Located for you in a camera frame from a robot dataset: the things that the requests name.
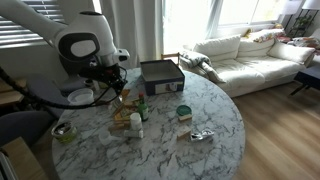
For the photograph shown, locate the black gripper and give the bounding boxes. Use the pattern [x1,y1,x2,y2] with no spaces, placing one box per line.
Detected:
[79,63,128,96]

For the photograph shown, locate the clear plastic cup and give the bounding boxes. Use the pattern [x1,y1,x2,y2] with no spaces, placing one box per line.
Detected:
[67,87,96,107]

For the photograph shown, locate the clear plastic box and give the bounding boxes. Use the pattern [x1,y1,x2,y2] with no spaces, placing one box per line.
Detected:
[83,77,114,100]

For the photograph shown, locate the dark blue cardboard box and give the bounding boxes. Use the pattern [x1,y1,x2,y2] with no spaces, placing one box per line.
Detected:
[139,59,186,97]

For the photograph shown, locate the small clear measuring cup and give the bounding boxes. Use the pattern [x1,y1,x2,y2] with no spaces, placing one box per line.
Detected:
[98,130,124,146]

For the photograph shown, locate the green bottle red cap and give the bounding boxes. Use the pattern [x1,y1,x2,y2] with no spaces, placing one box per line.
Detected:
[137,92,150,122]

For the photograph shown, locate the white pill bottle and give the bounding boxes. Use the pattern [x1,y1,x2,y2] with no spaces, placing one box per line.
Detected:
[129,112,144,132]

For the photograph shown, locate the yellow wooden chair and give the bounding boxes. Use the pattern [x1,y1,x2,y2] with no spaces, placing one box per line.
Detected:
[160,52,181,66]

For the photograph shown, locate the white curtain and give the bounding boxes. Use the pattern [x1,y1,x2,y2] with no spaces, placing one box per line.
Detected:
[99,0,165,72]

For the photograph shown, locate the green round lid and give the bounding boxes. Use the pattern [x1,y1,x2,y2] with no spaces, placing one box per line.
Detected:
[175,104,193,117]

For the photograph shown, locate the small wooden block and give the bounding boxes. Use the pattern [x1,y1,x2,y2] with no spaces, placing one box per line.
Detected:
[178,113,194,122]
[176,125,193,141]

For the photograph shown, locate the grey upholstered chair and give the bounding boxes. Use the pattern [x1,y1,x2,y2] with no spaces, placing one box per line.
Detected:
[27,78,72,118]
[0,109,55,148]

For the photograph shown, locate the grey white blanket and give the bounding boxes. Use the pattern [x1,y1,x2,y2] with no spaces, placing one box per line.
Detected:
[179,49,226,85]

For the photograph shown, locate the silver foil wrapper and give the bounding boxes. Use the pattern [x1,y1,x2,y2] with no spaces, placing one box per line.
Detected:
[190,128,216,143]

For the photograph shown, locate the wooden shelf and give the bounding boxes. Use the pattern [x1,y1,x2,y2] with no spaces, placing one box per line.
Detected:
[0,78,28,107]

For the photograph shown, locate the window blinds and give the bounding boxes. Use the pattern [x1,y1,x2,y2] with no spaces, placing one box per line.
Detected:
[0,0,70,47]

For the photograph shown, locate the white sofa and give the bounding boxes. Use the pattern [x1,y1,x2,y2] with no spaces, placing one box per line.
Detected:
[181,28,317,99]

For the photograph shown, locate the floral cushion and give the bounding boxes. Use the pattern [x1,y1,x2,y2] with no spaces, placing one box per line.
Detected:
[248,28,286,44]

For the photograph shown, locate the dark coffee table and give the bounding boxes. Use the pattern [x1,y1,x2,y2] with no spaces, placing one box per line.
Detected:
[289,64,320,98]

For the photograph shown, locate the black plant stand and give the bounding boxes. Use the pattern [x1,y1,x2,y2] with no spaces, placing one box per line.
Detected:
[288,9,318,38]

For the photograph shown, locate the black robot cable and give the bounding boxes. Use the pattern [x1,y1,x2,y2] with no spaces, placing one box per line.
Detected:
[0,66,126,110]

